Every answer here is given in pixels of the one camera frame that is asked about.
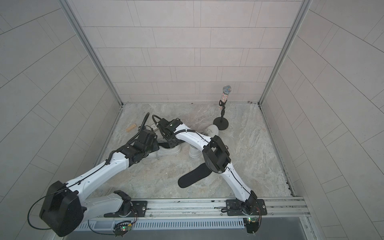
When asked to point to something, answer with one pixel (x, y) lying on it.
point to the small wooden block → (130, 127)
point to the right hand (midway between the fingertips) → (177, 142)
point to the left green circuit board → (121, 228)
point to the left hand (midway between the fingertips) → (159, 141)
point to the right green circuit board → (252, 224)
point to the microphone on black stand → (221, 123)
